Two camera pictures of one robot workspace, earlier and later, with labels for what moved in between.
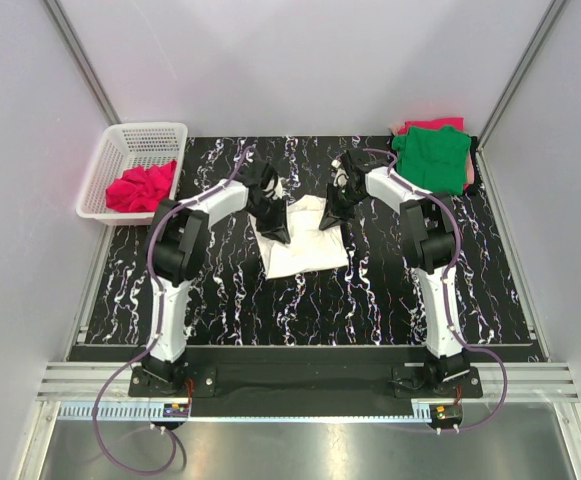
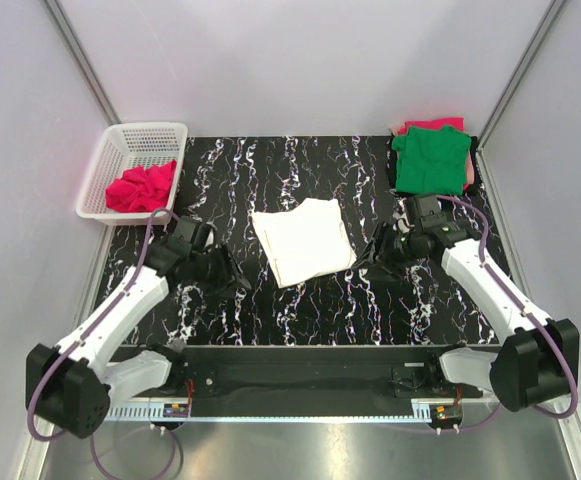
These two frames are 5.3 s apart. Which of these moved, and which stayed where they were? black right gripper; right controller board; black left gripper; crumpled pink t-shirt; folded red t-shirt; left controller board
Moved: black left gripper; black right gripper
Stayed: folded red t-shirt; left controller board; crumpled pink t-shirt; right controller board
